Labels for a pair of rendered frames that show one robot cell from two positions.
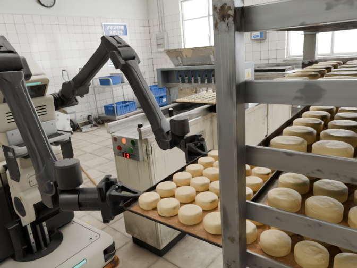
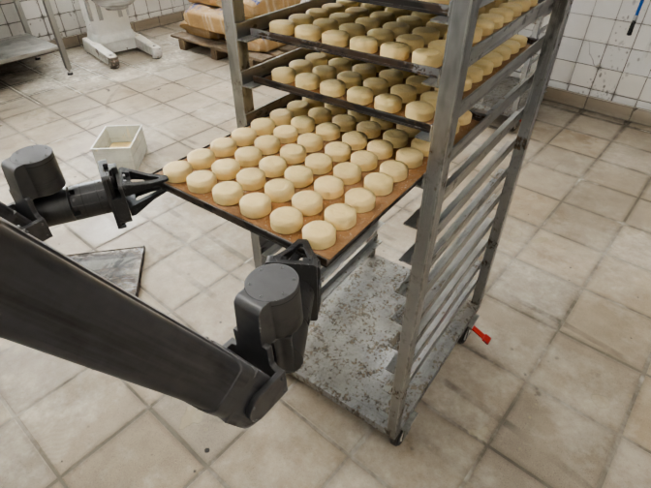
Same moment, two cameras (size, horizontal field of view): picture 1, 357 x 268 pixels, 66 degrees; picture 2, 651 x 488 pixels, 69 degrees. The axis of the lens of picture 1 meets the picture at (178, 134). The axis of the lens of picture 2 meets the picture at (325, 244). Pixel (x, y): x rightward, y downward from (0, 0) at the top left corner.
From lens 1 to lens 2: 86 cm
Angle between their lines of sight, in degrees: 81
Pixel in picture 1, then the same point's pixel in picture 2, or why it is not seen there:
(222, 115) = (469, 36)
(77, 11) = not seen: outside the picture
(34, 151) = (203, 349)
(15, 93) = (50, 253)
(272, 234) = (406, 153)
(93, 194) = (304, 292)
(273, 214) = not seen: hidden behind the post
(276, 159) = not seen: hidden behind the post
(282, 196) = (424, 106)
